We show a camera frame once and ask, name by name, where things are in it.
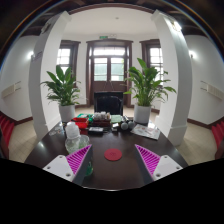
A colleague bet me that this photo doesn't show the printed magazine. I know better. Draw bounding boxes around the printed magazine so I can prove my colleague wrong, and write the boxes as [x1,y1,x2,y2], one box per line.
[130,123,161,141]

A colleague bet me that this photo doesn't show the small black flat device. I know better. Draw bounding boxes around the small black flat device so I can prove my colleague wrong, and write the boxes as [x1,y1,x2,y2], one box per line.
[88,126,105,135]

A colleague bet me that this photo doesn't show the grey microphone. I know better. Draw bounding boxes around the grey microphone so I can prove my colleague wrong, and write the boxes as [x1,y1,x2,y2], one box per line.
[120,116,130,131]
[127,119,136,131]

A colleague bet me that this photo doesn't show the clear bottle with green drink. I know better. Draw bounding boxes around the clear bottle with green drink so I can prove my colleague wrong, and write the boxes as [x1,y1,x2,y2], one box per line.
[64,121,94,178]

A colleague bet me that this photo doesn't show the red stairs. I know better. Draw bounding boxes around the red stairs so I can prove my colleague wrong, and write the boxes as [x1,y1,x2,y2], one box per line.
[211,121,224,150]
[0,111,16,148]

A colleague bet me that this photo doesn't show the potted plant with tall leaves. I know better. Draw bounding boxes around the potted plant with tall leaves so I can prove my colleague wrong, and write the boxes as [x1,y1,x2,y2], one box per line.
[123,58,177,125]

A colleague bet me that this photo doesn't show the green book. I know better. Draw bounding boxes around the green book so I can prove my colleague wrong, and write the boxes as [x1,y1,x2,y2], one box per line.
[110,114,123,124]

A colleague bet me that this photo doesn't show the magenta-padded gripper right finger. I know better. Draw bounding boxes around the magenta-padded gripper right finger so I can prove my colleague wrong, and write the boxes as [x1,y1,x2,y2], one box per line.
[134,144,184,185]

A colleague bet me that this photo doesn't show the red plastic box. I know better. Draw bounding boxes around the red plastic box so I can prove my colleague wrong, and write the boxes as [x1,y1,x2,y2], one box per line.
[71,116,90,130]

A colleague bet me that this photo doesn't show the black chair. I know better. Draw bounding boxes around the black chair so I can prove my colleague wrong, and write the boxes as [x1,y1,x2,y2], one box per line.
[93,91,125,116]

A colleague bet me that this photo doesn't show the tray with small jars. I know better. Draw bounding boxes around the tray with small jars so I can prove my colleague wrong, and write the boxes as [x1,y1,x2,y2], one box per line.
[89,111,112,128]

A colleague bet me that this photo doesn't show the flat round red coaster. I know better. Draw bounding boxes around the flat round red coaster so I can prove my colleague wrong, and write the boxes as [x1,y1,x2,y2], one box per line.
[104,148,123,162]

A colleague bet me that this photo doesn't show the brown wooden glazed door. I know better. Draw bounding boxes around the brown wooden glazed door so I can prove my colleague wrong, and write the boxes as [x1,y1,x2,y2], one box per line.
[85,39,134,108]

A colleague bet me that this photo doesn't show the brown framed window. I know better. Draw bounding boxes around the brown framed window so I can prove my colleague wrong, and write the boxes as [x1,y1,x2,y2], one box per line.
[139,39,165,83]
[56,40,81,84]

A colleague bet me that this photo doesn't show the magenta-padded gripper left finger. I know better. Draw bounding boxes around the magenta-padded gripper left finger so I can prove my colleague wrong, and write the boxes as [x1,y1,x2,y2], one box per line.
[43,144,95,187]

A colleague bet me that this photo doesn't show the white wall heater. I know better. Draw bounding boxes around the white wall heater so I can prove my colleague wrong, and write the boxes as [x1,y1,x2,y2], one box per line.
[200,81,224,101]
[1,81,23,99]

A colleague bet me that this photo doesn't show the potted plant with short leaves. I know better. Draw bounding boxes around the potted plant with short leaves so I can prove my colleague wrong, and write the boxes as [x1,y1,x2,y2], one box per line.
[40,64,82,123]

